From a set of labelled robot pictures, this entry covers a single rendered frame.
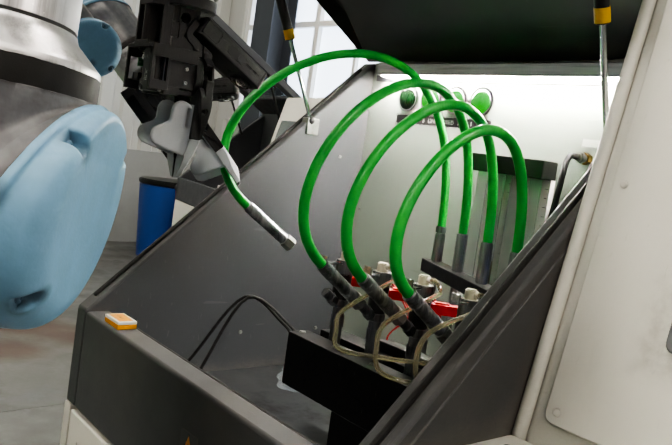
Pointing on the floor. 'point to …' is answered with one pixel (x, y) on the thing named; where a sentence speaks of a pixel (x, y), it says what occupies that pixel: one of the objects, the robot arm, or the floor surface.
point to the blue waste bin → (154, 209)
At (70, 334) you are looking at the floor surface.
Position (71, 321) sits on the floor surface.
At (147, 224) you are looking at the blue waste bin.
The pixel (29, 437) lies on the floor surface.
